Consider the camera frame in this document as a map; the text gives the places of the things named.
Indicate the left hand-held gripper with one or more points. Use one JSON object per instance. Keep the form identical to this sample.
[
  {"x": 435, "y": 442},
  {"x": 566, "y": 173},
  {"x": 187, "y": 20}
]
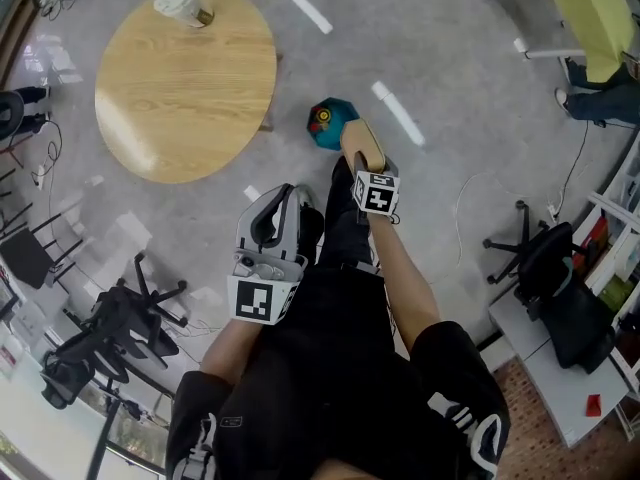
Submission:
[{"x": 260, "y": 298}]

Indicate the small red object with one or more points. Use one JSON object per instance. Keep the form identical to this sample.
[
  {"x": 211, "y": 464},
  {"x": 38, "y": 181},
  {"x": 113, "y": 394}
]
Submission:
[{"x": 595, "y": 405}]

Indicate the brown patterned carpet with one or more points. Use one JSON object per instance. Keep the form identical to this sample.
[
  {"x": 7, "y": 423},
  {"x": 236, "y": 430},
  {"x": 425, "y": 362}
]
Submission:
[{"x": 530, "y": 448}]

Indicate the person's black shirt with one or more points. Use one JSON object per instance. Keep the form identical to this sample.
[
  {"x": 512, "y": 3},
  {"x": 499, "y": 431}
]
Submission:
[{"x": 325, "y": 393}]

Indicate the white storage shelf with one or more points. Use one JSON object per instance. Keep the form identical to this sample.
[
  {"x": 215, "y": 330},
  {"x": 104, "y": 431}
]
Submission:
[{"x": 620, "y": 228}]

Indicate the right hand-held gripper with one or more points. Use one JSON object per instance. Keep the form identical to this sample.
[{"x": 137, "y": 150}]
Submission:
[{"x": 377, "y": 195}]

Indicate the crumpled colourful wrapper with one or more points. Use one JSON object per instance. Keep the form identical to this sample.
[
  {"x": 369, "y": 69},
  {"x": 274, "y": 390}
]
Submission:
[{"x": 321, "y": 118}]

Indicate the person's left forearm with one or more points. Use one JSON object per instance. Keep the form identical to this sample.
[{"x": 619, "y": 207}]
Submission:
[{"x": 230, "y": 348}]

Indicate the dark side chair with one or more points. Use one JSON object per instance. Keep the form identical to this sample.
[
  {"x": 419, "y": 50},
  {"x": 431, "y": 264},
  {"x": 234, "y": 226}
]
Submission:
[{"x": 27, "y": 258}]

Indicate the round wooden table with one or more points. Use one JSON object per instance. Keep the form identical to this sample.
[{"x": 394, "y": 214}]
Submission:
[{"x": 185, "y": 93}]

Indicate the white power strip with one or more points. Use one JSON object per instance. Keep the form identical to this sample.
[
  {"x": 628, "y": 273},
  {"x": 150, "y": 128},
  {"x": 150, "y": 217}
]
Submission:
[{"x": 552, "y": 209}]

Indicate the green sofa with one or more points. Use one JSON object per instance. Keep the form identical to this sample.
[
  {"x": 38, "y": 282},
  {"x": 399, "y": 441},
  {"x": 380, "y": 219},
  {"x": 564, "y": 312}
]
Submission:
[{"x": 595, "y": 13}]

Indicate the person's grey shoe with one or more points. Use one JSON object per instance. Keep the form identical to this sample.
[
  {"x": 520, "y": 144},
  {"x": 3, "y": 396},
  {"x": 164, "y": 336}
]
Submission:
[{"x": 306, "y": 198}]

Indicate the white lidded paper cup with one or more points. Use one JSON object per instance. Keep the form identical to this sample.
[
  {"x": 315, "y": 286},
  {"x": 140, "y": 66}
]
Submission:
[{"x": 177, "y": 0}]

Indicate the person's black trousers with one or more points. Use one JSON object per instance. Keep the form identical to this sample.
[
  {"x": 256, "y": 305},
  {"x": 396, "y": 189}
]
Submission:
[{"x": 345, "y": 218}]

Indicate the black mesh office chair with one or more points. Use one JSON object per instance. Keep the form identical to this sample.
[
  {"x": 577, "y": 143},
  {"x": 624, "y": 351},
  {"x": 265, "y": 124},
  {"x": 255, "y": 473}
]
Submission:
[
  {"x": 70, "y": 373},
  {"x": 135, "y": 313}
]

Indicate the black padded office chair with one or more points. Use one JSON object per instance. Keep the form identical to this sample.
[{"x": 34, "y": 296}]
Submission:
[{"x": 555, "y": 288}]

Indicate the person's right forearm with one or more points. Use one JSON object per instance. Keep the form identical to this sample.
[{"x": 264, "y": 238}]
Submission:
[{"x": 402, "y": 278}]

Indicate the white desk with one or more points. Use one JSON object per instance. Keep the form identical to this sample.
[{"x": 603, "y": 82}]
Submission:
[{"x": 545, "y": 358}]

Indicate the teal octagonal bowl with items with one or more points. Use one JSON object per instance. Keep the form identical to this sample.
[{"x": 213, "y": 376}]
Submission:
[{"x": 340, "y": 110}]

